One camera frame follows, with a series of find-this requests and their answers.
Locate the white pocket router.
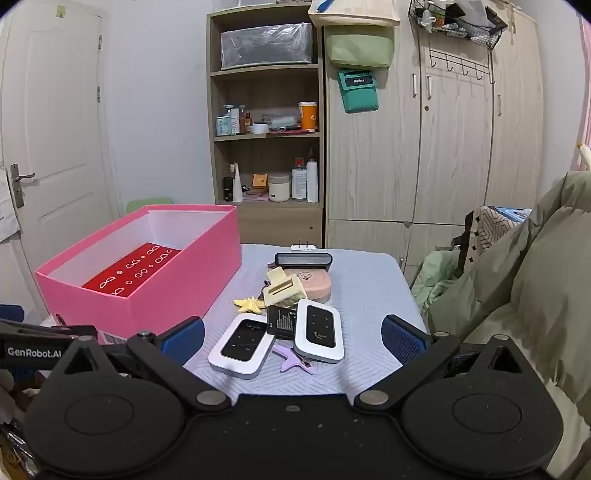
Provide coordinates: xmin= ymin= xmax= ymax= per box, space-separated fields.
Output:
xmin=292 ymin=299 xmax=346 ymax=365
xmin=208 ymin=313 xmax=277 ymax=380

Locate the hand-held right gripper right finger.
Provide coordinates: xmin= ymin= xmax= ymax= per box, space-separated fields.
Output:
xmin=353 ymin=315 xmax=537 ymax=412

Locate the purple starfish hair clip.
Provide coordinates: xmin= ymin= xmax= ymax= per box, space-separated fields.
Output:
xmin=272 ymin=344 xmax=315 ymax=376

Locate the green fabric pouch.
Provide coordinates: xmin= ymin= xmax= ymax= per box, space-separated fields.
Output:
xmin=324 ymin=31 xmax=396 ymax=70

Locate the pink cardboard box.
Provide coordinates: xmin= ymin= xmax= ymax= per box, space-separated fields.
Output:
xmin=34 ymin=204 xmax=243 ymax=344

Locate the yellow starfish hair clip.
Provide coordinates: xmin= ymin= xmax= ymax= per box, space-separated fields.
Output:
xmin=233 ymin=298 xmax=267 ymax=315

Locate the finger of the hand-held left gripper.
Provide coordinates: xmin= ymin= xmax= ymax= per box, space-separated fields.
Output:
xmin=0 ymin=304 xmax=71 ymax=340

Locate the wooden bookshelf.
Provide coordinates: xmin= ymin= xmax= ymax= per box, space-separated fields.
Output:
xmin=206 ymin=4 xmax=326 ymax=250

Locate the white spray bottle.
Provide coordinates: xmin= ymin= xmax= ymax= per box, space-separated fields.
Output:
xmin=292 ymin=158 xmax=308 ymax=201

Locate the pink round compact case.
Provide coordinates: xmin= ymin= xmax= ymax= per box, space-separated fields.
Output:
xmin=288 ymin=270 xmax=333 ymax=304

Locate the orange paper cup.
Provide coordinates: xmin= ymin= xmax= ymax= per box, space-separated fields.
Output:
xmin=298 ymin=102 xmax=318 ymax=132

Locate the black battery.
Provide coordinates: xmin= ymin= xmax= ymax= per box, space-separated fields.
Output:
xmin=266 ymin=304 xmax=301 ymax=341

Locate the grey striped tablecloth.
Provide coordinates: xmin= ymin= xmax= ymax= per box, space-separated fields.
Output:
xmin=182 ymin=243 xmax=430 ymax=398

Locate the red printed box liner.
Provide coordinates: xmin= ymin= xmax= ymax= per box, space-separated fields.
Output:
xmin=82 ymin=241 xmax=182 ymax=297

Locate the black wire basket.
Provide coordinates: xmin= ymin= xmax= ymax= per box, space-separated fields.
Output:
xmin=409 ymin=0 xmax=509 ymax=49

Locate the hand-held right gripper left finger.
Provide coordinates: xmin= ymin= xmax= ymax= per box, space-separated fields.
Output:
xmin=53 ymin=316 xmax=232 ymax=414

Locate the light wooden wardrobe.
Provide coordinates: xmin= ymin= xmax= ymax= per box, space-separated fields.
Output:
xmin=322 ymin=9 xmax=546 ymax=278

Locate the grey plastic storage box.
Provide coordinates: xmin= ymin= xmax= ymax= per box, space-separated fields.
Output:
xmin=220 ymin=22 xmax=314 ymax=71

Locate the teal fabric pouch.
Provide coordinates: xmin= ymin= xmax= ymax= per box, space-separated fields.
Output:
xmin=336 ymin=68 xmax=380 ymax=114

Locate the light green cloth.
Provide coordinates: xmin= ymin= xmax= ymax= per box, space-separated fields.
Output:
xmin=411 ymin=250 xmax=462 ymax=315

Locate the clear plastic pouch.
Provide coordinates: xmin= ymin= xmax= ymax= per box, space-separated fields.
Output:
xmin=262 ymin=114 xmax=296 ymax=131

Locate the olive padded jacket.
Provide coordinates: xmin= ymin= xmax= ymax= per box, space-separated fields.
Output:
xmin=427 ymin=172 xmax=591 ymax=462

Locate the black oblong case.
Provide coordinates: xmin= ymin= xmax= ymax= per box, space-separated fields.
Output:
xmin=274 ymin=252 xmax=334 ymax=274

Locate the cream plastic stand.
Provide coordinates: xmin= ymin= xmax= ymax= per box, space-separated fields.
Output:
xmin=263 ymin=267 xmax=308 ymax=309

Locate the white lidded jar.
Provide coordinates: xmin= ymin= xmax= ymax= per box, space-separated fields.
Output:
xmin=269 ymin=173 xmax=291 ymax=203

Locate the metal door handle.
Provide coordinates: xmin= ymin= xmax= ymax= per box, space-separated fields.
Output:
xmin=10 ymin=164 xmax=37 ymax=208

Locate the cream fabric bag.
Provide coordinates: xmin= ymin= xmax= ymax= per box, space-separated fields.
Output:
xmin=308 ymin=0 xmax=399 ymax=28

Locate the metal hook rack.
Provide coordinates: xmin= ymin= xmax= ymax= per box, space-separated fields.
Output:
xmin=428 ymin=48 xmax=497 ymax=85

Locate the geometric patterned cloth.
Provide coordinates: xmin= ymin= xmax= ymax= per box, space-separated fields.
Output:
xmin=464 ymin=206 xmax=534 ymax=278

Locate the green folding table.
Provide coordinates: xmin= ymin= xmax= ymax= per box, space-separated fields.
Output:
xmin=126 ymin=198 xmax=174 ymax=215

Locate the white door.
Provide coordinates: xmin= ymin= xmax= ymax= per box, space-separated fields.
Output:
xmin=0 ymin=4 xmax=116 ymax=324

